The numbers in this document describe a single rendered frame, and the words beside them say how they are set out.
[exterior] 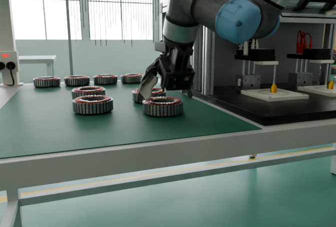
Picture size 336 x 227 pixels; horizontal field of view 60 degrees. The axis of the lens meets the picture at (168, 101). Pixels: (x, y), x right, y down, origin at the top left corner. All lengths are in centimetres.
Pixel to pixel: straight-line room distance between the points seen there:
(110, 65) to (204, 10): 675
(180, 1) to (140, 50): 681
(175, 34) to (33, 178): 38
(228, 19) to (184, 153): 27
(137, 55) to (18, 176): 689
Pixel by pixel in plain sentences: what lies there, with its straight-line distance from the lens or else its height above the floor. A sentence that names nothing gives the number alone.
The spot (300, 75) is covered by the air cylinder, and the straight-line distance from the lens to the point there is 124.
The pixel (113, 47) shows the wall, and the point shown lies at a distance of 726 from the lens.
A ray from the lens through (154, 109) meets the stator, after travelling 76.
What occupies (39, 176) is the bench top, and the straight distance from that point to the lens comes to 57.
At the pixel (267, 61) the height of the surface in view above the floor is 88.
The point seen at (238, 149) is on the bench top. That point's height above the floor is 72.
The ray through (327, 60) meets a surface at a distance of 118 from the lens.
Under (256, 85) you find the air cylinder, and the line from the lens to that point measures 112.
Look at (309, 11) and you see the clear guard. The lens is 88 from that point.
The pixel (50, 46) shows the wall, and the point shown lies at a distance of 718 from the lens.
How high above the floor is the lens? 94
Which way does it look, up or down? 12 degrees down
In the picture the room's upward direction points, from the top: straight up
